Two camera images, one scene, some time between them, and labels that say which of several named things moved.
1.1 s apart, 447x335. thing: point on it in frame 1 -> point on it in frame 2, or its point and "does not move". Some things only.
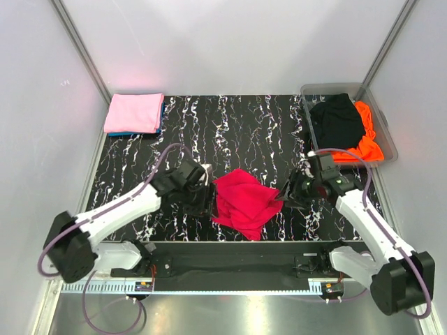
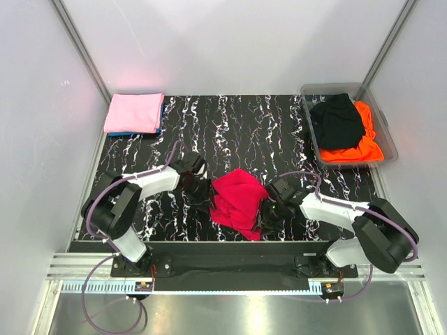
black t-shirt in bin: (337, 122) does not move
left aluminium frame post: (84, 56) does not move
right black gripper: (297, 201) -> (270, 227)
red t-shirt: (245, 203) does not move
